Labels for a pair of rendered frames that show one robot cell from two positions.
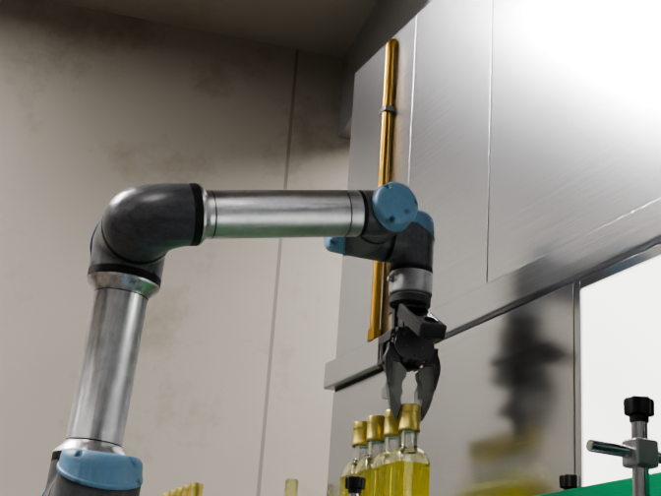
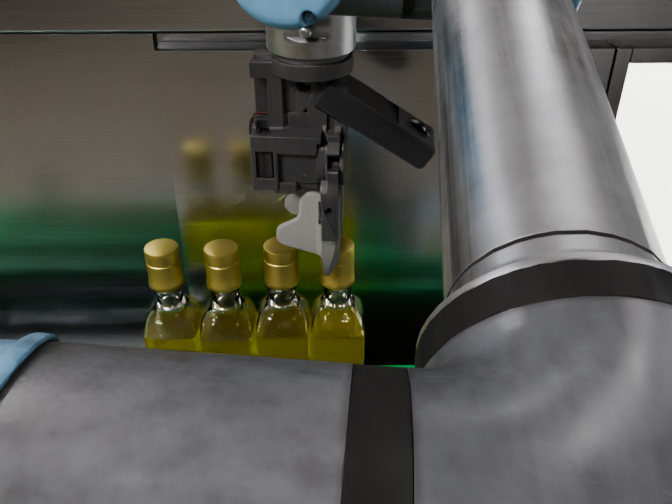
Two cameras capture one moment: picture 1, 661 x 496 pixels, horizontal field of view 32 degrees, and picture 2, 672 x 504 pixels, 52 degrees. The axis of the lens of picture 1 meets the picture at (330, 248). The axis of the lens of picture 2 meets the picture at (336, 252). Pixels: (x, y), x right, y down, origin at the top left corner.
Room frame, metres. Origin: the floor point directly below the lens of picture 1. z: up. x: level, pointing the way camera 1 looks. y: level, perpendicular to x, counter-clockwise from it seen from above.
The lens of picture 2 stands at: (1.66, 0.39, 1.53)
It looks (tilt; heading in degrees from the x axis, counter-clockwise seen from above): 33 degrees down; 292
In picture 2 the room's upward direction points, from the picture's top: straight up
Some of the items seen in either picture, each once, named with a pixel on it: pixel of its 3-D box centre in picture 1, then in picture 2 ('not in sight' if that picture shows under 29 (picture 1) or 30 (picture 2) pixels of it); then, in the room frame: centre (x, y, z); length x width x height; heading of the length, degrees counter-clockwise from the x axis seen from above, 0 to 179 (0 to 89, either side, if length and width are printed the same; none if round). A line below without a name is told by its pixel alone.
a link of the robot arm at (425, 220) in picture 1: (410, 244); not in sight; (1.90, -0.14, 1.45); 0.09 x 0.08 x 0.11; 108
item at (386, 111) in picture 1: (383, 182); not in sight; (2.34, -0.10, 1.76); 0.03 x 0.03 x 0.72; 23
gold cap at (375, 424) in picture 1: (377, 429); (222, 265); (1.99, -0.10, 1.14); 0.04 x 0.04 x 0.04
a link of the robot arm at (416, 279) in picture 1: (408, 286); (310, 29); (1.90, -0.14, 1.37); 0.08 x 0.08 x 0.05
